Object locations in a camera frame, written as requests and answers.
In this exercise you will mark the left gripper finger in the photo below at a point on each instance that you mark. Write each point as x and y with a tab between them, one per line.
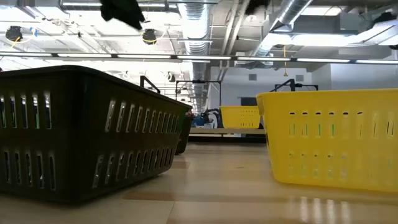
136	21

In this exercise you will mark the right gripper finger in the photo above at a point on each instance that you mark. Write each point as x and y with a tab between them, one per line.
256	6

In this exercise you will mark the yellow slotted plastic basket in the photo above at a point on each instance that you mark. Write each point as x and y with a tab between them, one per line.
236	116
326	102

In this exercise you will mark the long ceiling light strip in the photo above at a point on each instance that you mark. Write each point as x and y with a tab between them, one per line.
84	55

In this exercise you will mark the blue and white equipment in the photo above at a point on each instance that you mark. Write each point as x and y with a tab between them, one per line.
211	119

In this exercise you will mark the silver smooth ventilation duct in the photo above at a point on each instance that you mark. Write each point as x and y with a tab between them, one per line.
290	12

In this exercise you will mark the grey wall vent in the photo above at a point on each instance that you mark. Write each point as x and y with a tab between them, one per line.
299	78
252	77

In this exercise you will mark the dark wall panel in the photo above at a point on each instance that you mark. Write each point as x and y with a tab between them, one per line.
248	101

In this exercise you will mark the wooden shelf with black frame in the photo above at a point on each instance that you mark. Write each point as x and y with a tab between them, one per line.
227	131

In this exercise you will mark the black aluminium table frame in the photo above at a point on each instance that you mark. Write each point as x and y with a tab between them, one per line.
227	139

